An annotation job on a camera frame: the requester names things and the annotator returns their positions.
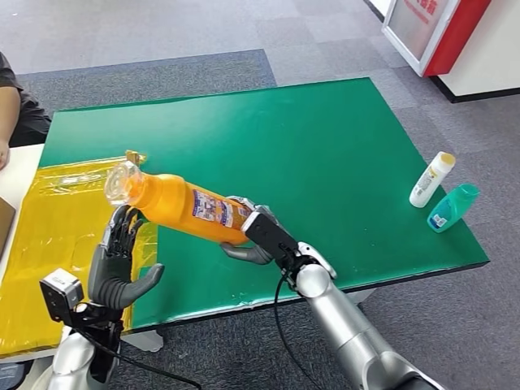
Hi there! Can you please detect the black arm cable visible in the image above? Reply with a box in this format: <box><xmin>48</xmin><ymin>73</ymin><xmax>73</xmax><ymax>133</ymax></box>
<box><xmin>77</xmin><ymin>328</ymin><xmax>203</xmax><ymax>390</ymax></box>
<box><xmin>273</xmin><ymin>271</ymin><xmax>313</xmax><ymax>390</ymax></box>

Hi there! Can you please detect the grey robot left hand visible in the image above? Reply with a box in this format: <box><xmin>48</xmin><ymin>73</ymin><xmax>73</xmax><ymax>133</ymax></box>
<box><xmin>87</xmin><ymin>204</ymin><xmax>165</xmax><ymax>312</ymax></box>

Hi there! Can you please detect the orange bottle with clear cap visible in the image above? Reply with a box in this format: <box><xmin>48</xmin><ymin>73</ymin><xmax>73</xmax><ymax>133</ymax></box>
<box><xmin>104</xmin><ymin>161</ymin><xmax>254</xmax><ymax>247</ymax></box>

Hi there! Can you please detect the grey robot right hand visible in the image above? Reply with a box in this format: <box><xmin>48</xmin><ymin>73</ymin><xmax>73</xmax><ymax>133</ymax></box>
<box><xmin>220</xmin><ymin>195</ymin><xmax>281</xmax><ymax>267</ymax></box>

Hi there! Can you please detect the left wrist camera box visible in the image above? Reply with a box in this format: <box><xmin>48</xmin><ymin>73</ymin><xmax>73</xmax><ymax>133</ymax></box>
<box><xmin>39</xmin><ymin>268</ymin><xmax>85</xmax><ymax>324</ymax></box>

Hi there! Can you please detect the teal plastic bottle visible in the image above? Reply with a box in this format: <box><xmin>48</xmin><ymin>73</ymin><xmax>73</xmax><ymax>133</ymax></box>
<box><xmin>426</xmin><ymin>183</ymin><xmax>482</xmax><ymax>234</ymax></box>

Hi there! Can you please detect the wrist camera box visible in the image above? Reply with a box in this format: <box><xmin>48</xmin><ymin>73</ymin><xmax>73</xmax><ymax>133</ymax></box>
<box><xmin>39</xmin><ymin>268</ymin><xmax>85</xmax><ymax>324</ymax></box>
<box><xmin>242</xmin><ymin>208</ymin><xmax>300</xmax><ymax>271</ymax></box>

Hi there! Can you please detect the white bottle with yellow cap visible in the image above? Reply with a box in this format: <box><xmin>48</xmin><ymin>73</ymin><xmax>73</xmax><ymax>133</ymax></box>
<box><xmin>409</xmin><ymin>151</ymin><xmax>457</xmax><ymax>210</ymax></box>

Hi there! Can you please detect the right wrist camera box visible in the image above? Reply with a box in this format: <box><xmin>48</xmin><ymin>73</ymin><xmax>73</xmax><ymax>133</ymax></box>
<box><xmin>242</xmin><ymin>208</ymin><xmax>300</xmax><ymax>271</ymax></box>

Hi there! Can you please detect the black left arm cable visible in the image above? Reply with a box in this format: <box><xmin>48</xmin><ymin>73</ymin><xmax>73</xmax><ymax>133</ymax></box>
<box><xmin>77</xmin><ymin>328</ymin><xmax>203</xmax><ymax>390</ymax></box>

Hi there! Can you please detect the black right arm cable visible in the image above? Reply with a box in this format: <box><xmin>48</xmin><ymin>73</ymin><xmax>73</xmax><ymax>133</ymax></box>
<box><xmin>273</xmin><ymin>271</ymin><xmax>313</xmax><ymax>390</ymax></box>

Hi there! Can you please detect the person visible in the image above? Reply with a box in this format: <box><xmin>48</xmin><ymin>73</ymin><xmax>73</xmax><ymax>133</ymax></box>
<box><xmin>0</xmin><ymin>50</ymin><xmax>52</xmax><ymax>171</ymax></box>

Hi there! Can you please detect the green table mat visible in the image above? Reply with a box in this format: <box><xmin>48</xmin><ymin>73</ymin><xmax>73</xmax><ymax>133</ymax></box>
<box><xmin>39</xmin><ymin>76</ymin><xmax>491</xmax><ymax>331</ymax></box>

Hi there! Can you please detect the yellow film wrapped cardboard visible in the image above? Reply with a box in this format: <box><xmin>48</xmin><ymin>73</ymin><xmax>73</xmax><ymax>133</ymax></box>
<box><xmin>0</xmin><ymin>150</ymin><xmax>159</xmax><ymax>358</ymax></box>

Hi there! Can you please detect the white framed red sign box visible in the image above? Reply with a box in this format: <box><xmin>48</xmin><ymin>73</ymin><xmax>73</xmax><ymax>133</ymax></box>
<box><xmin>381</xmin><ymin>0</ymin><xmax>492</xmax><ymax>78</ymax></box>

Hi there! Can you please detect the brown cardboard piece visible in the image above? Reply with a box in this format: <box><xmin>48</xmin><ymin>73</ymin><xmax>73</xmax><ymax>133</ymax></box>
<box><xmin>0</xmin><ymin>197</ymin><xmax>16</xmax><ymax>258</ymax></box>

